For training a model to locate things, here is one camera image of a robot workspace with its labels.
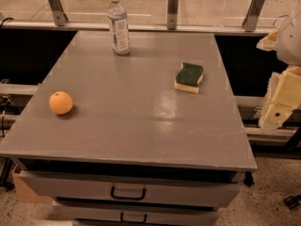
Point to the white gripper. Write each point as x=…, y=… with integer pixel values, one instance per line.
x=290, y=42

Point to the blue plastic water bottle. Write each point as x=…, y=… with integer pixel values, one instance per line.
x=118, y=27

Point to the green yellow sponge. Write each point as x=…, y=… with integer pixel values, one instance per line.
x=189, y=78

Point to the orange fruit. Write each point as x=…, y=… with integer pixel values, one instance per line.
x=61, y=102

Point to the grey lower drawer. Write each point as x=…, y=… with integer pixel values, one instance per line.
x=156, y=215

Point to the grey drawer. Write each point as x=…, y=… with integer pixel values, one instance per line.
x=156, y=215
x=98, y=187

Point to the grey upper drawer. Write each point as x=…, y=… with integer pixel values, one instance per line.
x=98, y=187

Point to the right metal railing bracket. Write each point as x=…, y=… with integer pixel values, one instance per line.
x=253, y=14

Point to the metal railing bracket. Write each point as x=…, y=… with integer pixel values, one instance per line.
x=59, y=15
x=172, y=14
x=253, y=14

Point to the middle metal railing bracket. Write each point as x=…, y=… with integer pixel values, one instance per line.
x=172, y=14

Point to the black upper drawer handle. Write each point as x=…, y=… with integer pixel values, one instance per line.
x=127, y=194

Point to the black drawer handle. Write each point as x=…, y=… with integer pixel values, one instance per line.
x=127, y=194
x=133, y=218

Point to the black lower drawer handle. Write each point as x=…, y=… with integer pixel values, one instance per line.
x=133, y=218

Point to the left metal railing bracket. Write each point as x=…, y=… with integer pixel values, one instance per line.
x=59, y=15

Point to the horizontal metal rail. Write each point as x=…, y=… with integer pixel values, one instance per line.
x=218, y=30

